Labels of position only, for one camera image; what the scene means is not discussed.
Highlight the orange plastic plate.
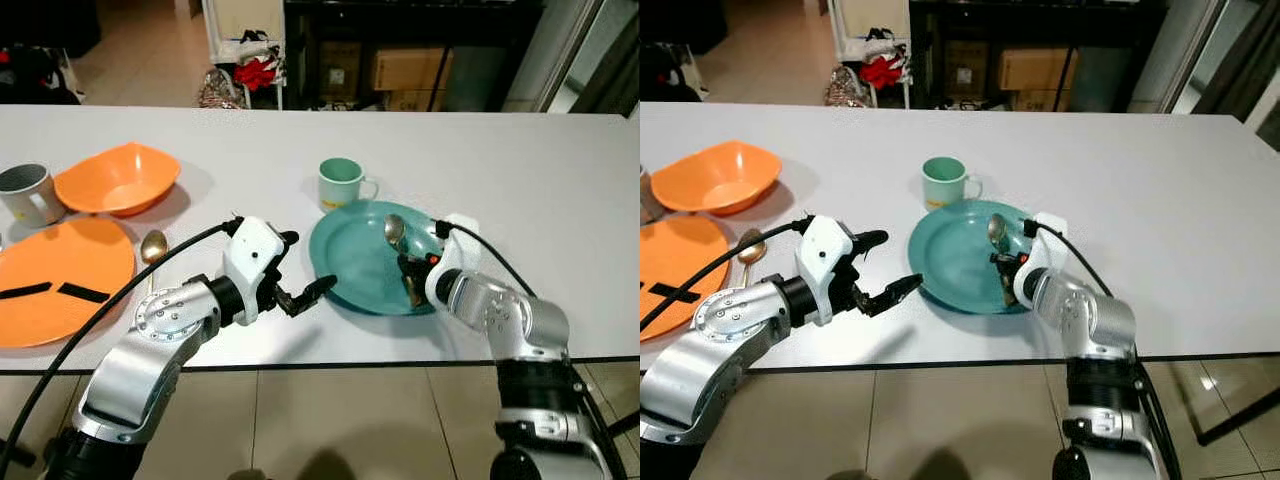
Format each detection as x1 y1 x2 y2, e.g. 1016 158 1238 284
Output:
640 213 731 341
0 217 136 349

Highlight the black shelf unit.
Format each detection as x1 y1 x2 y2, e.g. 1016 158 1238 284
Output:
908 0 1167 112
283 0 547 112

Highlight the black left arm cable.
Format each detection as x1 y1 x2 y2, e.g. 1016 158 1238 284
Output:
640 214 816 333
0 217 246 476

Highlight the black metal table leg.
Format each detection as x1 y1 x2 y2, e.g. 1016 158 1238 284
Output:
1194 377 1280 447
598 406 641 442

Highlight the white storage rack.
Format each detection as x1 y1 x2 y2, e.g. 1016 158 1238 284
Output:
827 0 914 110
200 0 287 110

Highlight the golden metal spoon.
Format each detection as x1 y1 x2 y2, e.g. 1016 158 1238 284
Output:
140 229 170 293
737 227 770 288

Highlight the small dark cardboard box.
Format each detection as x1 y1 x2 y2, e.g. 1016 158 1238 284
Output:
319 41 364 102
944 39 992 102

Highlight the red cloth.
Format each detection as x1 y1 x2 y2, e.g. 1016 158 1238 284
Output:
234 57 280 92
859 54 907 92

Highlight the silvery patterned bag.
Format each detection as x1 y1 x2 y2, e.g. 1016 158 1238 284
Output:
197 69 247 110
824 67 872 109

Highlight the orange plastic bowl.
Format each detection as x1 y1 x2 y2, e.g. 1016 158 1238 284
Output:
54 142 182 217
650 140 784 215

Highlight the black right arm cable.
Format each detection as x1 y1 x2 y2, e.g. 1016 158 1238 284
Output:
1025 219 1187 480
435 220 629 480

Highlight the grey mug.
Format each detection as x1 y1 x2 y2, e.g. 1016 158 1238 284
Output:
0 164 67 228
640 172 665 224

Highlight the light green mug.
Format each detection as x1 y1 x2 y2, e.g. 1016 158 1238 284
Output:
318 157 380 212
921 155 984 211

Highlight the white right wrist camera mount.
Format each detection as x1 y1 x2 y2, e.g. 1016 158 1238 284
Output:
1013 212 1069 309
425 213 481 306

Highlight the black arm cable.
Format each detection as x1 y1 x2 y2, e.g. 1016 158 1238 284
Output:
0 217 246 476
435 220 629 480
640 214 816 333
1025 219 1187 480

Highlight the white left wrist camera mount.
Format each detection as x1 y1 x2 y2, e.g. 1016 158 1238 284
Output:
222 215 286 326
795 213 859 326

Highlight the large brown cardboard box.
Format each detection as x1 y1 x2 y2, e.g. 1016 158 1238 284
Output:
372 47 452 94
997 47 1080 94

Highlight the teal plastic plate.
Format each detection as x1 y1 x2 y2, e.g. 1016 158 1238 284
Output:
308 200 461 317
907 198 1051 315

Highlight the silver metal spoon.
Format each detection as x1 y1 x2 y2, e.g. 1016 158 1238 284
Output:
987 213 1019 304
384 213 423 306

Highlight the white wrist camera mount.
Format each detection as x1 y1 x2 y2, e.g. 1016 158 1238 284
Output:
425 213 481 306
1013 212 1069 309
795 213 859 326
222 215 286 326

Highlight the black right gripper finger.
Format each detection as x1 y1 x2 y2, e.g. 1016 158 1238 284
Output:
398 253 425 309
991 253 1019 307

